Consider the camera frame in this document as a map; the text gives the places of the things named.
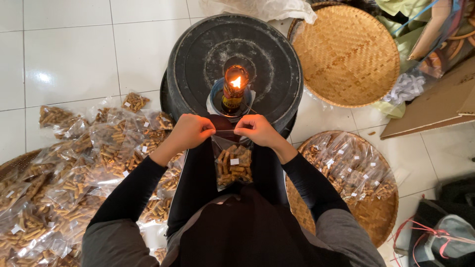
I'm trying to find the person's right hand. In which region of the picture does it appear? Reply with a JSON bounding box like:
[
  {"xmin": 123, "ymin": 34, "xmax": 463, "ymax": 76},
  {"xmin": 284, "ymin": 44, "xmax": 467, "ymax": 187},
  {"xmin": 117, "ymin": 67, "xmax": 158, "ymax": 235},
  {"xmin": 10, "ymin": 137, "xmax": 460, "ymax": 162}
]
[{"xmin": 234, "ymin": 114, "xmax": 285, "ymax": 150}]

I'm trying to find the person's left hand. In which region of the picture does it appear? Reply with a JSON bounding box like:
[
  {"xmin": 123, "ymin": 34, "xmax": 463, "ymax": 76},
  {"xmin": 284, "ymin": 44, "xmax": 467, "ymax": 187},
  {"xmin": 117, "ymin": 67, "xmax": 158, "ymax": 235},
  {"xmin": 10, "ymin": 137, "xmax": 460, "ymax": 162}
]
[{"xmin": 169, "ymin": 113, "xmax": 216, "ymax": 152}]

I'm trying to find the clear snack bag with label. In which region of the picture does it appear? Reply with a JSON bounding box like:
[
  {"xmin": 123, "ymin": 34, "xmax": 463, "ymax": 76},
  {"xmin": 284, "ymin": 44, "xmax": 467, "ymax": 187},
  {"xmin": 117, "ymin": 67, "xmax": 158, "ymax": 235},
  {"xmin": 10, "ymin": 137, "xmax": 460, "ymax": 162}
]
[{"xmin": 211, "ymin": 129, "xmax": 254, "ymax": 192}]

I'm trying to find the small blue-rimmed dish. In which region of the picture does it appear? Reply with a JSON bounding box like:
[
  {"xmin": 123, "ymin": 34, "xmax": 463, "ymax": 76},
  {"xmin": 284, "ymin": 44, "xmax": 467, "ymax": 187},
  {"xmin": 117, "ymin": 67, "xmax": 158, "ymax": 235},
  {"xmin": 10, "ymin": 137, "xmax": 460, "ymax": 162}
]
[{"xmin": 206, "ymin": 77, "xmax": 257, "ymax": 123}]

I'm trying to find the glass bottle oil lamp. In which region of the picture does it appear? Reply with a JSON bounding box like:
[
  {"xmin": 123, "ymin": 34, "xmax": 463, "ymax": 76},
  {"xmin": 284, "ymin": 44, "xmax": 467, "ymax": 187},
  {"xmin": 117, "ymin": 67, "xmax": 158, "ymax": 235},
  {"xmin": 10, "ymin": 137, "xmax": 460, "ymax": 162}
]
[{"xmin": 221, "ymin": 65, "xmax": 250, "ymax": 115}]

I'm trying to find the overturned black plastic basin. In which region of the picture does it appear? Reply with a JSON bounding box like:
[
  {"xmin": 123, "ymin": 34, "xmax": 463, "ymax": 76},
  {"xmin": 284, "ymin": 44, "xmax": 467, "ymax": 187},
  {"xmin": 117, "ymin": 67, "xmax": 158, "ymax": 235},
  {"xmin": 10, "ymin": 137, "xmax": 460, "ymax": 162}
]
[{"xmin": 160, "ymin": 14, "xmax": 304, "ymax": 138}]

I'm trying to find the woven tray of snack bags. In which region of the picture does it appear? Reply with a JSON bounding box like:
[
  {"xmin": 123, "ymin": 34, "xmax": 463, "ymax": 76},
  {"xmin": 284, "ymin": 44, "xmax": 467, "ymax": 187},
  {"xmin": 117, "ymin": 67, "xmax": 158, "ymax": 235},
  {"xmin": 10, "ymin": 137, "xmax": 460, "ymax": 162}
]
[{"xmin": 286, "ymin": 130, "xmax": 399, "ymax": 248}]

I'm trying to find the white plastic sheet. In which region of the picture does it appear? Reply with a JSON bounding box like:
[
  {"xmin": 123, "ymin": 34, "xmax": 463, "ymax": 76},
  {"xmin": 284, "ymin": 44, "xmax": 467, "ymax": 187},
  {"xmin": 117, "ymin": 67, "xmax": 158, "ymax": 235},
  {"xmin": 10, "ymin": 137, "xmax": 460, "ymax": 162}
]
[{"xmin": 198, "ymin": 0, "xmax": 318, "ymax": 25}]

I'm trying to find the empty woven bamboo tray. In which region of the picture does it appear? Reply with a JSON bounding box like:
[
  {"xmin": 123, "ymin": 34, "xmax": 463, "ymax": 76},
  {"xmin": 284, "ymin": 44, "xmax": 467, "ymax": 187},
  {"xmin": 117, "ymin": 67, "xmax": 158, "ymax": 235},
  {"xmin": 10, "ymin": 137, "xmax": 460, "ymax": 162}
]
[{"xmin": 287, "ymin": 1, "xmax": 401, "ymax": 108}]

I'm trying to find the pile of sealed snack bags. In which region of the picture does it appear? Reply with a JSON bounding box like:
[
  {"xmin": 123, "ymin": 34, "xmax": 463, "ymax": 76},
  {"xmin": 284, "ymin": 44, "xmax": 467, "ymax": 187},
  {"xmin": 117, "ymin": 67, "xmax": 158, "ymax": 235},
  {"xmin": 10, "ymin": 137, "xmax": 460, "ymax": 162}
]
[{"xmin": 0, "ymin": 91, "xmax": 186, "ymax": 267}]

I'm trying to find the clear bag of white strips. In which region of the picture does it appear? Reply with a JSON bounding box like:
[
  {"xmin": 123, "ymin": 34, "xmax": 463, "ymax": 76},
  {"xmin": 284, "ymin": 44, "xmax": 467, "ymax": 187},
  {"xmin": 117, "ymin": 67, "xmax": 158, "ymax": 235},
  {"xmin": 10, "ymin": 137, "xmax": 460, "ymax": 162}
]
[{"xmin": 381, "ymin": 72, "xmax": 427, "ymax": 105}]

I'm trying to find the woven tray under snack pile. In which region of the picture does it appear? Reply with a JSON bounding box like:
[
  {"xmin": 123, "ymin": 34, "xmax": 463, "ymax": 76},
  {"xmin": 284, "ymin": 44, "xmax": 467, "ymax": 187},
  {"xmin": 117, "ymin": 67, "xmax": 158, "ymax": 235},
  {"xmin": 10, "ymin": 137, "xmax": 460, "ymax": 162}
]
[{"xmin": 0, "ymin": 148, "xmax": 43, "ymax": 182}]

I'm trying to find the brown cardboard sheet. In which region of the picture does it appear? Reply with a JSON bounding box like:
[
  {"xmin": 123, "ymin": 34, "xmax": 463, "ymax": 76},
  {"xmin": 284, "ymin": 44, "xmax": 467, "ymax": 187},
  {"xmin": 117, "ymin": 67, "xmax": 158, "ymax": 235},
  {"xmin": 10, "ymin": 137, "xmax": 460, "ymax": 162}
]
[{"xmin": 380, "ymin": 56, "xmax": 475, "ymax": 140}]

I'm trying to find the heap of bags and rattan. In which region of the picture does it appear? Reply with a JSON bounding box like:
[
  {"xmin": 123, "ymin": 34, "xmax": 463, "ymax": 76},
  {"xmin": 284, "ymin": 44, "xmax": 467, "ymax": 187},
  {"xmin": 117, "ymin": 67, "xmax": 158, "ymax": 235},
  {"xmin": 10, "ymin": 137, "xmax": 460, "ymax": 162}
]
[{"xmin": 373, "ymin": 0, "xmax": 475, "ymax": 80}]

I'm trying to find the grey bag with pink ribbon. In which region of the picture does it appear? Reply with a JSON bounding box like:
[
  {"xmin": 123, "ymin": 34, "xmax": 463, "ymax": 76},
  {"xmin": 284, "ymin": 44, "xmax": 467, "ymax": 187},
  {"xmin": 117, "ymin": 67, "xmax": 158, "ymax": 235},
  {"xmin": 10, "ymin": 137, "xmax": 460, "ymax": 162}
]
[{"xmin": 391, "ymin": 177, "xmax": 475, "ymax": 267}]

